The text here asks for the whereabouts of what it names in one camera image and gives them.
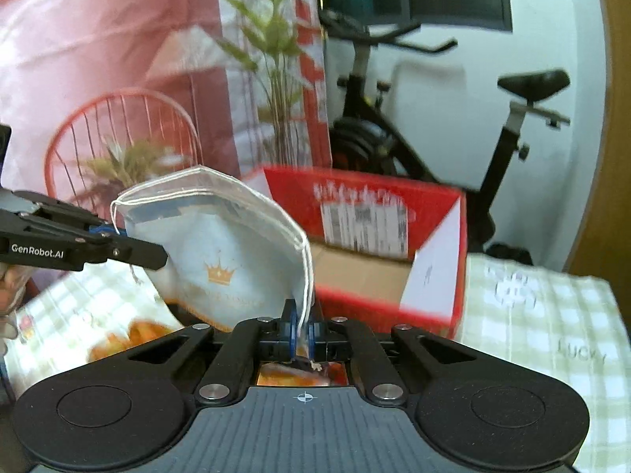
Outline red strawberry print box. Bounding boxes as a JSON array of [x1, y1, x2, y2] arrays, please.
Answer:
[[241, 165, 467, 340]]

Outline black exercise bike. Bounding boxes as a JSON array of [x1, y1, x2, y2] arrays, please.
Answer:
[[318, 7, 573, 266]]

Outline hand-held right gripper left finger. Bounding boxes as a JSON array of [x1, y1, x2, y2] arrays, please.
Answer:
[[106, 300, 299, 407]]

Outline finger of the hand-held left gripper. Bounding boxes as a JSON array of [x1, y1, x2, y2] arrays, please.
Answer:
[[12, 191, 120, 236], [0, 209, 169, 272]]

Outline wooden door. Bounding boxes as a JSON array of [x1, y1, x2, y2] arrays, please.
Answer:
[[567, 0, 631, 287]]

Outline white drawstring bag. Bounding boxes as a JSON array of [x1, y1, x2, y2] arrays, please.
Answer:
[[109, 165, 316, 363]]

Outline pink printed wall backdrop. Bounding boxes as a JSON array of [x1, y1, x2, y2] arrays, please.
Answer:
[[0, 0, 332, 237]]

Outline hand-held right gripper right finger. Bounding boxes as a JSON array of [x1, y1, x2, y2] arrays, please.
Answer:
[[302, 305, 498, 407]]

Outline person's left hand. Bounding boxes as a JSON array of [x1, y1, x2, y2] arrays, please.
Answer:
[[0, 263, 30, 343]]

